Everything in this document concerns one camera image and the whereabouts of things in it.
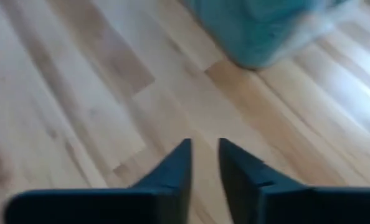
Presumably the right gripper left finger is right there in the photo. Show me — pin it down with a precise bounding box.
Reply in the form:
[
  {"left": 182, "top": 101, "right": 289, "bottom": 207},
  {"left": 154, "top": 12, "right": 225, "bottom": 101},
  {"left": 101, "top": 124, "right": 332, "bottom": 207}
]
[{"left": 4, "top": 138, "right": 192, "bottom": 224}]

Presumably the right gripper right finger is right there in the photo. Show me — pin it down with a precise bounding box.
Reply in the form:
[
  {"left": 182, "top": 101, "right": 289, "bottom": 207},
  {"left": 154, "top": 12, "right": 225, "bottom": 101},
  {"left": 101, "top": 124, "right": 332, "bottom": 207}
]
[{"left": 219, "top": 138, "right": 370, "bottom": 224}]

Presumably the blue microfiber towel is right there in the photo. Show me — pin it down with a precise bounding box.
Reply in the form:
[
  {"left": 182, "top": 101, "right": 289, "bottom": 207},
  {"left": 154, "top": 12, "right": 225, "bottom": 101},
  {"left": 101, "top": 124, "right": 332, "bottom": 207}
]
[{"left": 184, "top": 0, "right": 338, "bottom": 69}]

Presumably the clear plastic basket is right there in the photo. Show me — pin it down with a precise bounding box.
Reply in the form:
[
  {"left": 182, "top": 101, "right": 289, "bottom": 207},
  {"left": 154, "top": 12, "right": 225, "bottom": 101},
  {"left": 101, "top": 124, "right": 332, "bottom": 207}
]
[{"left": 181, "top": 0, "right": 363, "bottom": 71}]

